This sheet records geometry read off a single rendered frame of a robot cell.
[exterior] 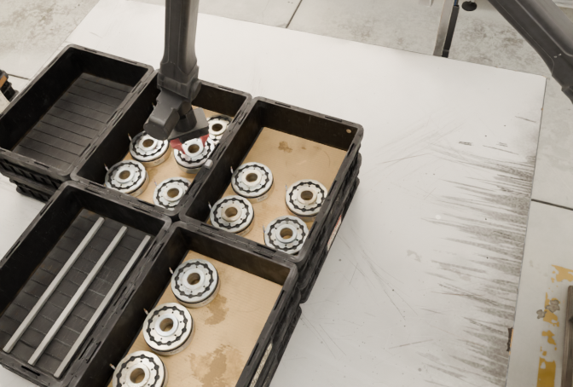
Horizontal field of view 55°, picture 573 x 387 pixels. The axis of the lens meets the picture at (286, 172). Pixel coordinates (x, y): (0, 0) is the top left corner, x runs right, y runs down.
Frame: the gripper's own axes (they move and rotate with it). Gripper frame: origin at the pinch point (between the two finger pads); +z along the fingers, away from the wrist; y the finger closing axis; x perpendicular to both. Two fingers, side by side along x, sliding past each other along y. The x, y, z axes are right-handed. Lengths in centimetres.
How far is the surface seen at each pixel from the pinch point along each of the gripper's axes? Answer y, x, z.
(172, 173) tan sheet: -7.1, -0.1, 7.1
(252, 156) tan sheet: 13.5, -3.3, 7.4
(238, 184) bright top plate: 7.1, -12.2, 4.4
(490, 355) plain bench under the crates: 46, -67, 20
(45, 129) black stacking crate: -36.5, 29.6, 7.2
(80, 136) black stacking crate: -27.7, 22.6, 7.2
